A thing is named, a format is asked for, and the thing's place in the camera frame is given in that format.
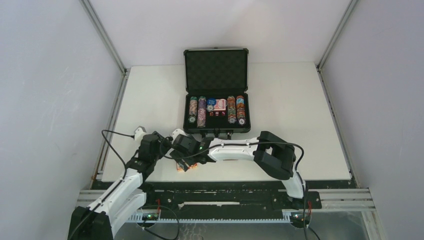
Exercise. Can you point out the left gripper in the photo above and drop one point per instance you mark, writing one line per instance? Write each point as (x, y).
(160, 138)

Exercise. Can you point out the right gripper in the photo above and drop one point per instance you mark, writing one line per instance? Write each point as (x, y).
(183, 164)

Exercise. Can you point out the red playing card box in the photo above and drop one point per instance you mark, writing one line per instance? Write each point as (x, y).
(183, 167)

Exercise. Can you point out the black poker case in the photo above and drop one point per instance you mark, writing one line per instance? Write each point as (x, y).
(218, 74)

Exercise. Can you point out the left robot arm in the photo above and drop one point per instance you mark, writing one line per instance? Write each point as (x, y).
(103, 218)

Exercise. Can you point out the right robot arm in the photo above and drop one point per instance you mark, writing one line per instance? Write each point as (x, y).
(278, 158)

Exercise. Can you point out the red dice in case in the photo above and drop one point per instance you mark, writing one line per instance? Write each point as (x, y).
(217, 114)

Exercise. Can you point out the far left chip row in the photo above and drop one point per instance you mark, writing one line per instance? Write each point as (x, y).
(192, 109)

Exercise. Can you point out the purple chip row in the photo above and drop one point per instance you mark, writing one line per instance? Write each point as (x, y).
(201, 112)

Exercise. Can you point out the blue small blind button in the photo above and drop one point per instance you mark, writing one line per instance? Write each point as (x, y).
(210, 104)

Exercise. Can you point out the left circuit board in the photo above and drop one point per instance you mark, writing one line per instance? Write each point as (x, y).
(150, 217)

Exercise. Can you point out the circuit board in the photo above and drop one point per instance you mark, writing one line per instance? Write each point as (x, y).
(150, 217)
(297, 217)

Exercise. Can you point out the red card deck in case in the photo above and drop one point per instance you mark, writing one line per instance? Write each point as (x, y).
(220, 105)

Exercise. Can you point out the inner right chip row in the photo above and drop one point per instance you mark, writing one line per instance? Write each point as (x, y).
(231, 109)

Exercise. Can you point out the far right chip row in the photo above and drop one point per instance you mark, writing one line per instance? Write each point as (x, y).
(240, 110)

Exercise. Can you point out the right circuit board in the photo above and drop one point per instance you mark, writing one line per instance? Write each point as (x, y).
(297, 217)

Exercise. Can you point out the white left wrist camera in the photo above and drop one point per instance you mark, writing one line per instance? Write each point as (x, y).
(139, 132)

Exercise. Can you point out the black mounting base plate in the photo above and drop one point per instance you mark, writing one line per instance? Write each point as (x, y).
(234, 200)

